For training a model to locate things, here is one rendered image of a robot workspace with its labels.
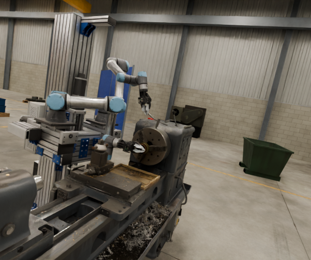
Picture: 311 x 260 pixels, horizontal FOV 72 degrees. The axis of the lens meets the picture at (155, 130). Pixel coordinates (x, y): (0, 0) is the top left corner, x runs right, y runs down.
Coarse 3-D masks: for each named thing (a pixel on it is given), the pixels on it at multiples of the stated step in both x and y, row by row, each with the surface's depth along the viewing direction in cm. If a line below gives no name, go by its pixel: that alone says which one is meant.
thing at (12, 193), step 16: (0, 176) 66; (16, 176) 69; (32, 176) 73; (0, 192) 63; (16, 192) 67; (32, 192) 72; (0, 208) 62; (16, 208) 68; (0, 224) 64; (16, 224) 70; (32, 224) 79; (48, 224) 81; (0, 240) 65; (16, 240) 69; (32, 240) 72; (48, 240) 79; (0, 256) 63; (16, 256) 67; (32, 256) 73
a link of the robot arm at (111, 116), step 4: (108, 112) 176; (112, 112) 174; (116, 112) 176; (108, 116) 176; (112, 116) 176; (116, 116) 179; (108, 120) 176; (112, 120) 176; (108, 124) 177; (112, 124) 177; (108, 128) 177; (112, 128) 178; (104, 132) 180; (108, 132) 178; (112, 132) 179
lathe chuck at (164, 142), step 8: (144, 128) 176; (152, 128) 174; (136, 136) 179; (152, 136) 174; (160, 136) 171; (160, 144) 172; (168, 144) 176; (152, 152) 175; (160, 152) 172; (144, 160) 178; (152, 160) 175; (160, 160) 173
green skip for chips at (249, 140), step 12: (252, 144) 551; (264, 144) 647; (276, 144) 623; (252, 156) 544; (264, 156) 537; (276, 156) 530; (288, 156) 523; (252, 168) 554; (264, 168) 546; (276, 168) 539; (276, 180) 552
